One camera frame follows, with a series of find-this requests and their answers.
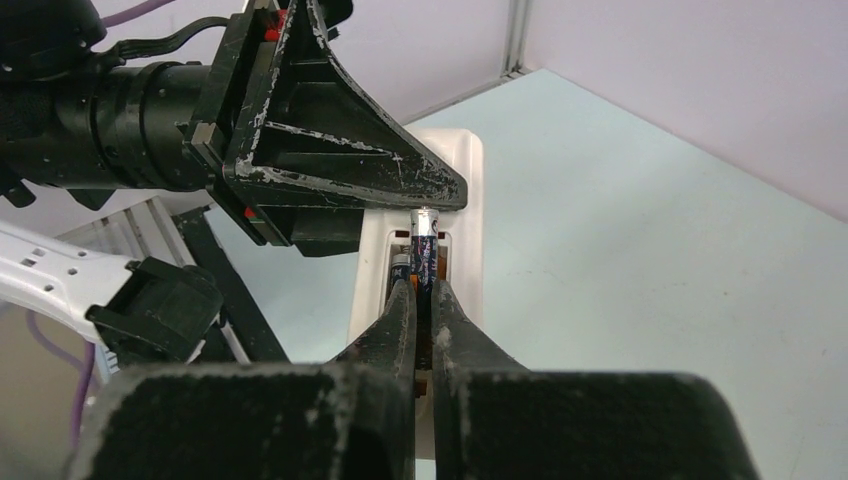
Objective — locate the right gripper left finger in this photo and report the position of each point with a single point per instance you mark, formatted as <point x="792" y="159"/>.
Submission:
<point x="350" y="418"/>

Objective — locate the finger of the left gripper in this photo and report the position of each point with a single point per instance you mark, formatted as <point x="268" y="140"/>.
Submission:
<point x="315" y="232"/>

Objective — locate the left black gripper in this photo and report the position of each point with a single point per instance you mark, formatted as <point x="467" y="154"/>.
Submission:
<point x="309" y="136"/>

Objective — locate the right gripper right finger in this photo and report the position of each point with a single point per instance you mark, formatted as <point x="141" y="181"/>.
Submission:
<point x="494" y="418"/>

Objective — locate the white remote control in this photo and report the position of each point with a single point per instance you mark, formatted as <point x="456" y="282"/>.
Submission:
<point x="460" y="235"/>

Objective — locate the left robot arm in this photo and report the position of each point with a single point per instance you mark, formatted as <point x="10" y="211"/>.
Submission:
<point x="43" y="41"/>

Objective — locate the left aluminium frame post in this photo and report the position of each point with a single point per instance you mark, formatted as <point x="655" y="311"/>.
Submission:
<point x="513" y="64"/>

